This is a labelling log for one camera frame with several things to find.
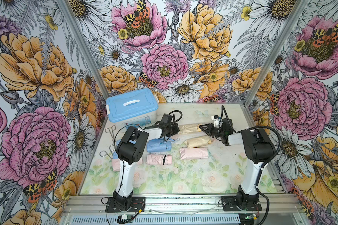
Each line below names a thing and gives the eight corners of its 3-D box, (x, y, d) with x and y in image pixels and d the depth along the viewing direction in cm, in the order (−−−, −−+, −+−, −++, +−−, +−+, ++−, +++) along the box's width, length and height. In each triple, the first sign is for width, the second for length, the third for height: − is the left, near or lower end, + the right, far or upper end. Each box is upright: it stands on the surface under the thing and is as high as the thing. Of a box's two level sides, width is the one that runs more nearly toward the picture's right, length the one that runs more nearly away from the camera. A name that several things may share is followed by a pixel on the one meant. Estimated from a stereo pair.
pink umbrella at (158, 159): (146, 165, 89) (145, 162, 86) (147, 157, 93) (146, 154, 90) (171, 165, 89) (171, 162, 86) (171, 157, 93) (171, 154, 90)
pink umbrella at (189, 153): (179, 159, 92) (179, 157, 89) (179, 150, 96) (179, 147, 94) (207, 159, 92) (208, 157, 89) (206, 150, 97) (207, 147, 94)
